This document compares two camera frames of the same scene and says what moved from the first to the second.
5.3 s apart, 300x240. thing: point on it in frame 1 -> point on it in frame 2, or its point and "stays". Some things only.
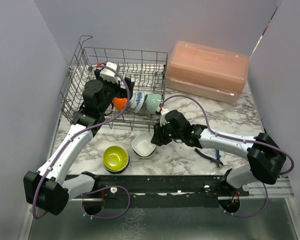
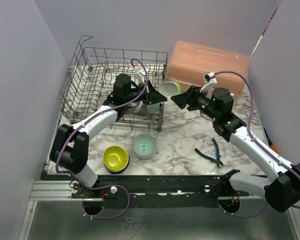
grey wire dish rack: x=124 y=87 stays
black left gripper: x=122 y=92 -> x=152 y=96
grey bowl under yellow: x=117 y=171 stays
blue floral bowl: x=136 y=101 stays
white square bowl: x=142 y=145 -> x=169 y=89
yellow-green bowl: x=115 y=158 stays
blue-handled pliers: x=217 y=160 stays
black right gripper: x=158 y=138 -> x=192 y=94
